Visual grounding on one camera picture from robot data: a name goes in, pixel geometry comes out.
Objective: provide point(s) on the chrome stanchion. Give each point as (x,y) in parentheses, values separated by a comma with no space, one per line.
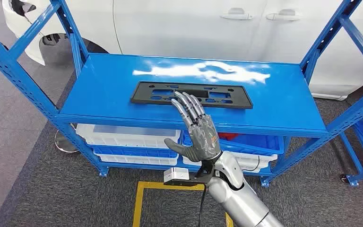
(64,144)

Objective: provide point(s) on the white car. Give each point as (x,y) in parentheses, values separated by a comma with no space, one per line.
(184,28)

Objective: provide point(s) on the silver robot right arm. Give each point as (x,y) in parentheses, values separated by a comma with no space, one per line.
(241,200)

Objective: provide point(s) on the red plastic part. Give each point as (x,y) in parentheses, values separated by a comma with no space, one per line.
(228,136)

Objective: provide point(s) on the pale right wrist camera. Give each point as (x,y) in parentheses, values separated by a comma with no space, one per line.
(176,174)

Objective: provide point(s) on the black plastic car part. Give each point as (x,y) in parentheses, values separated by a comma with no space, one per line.
(144,97)

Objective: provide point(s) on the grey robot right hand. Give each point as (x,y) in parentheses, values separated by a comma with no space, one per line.
(203,137)

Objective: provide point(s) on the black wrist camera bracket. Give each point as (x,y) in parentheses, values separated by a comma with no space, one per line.
(200,180)

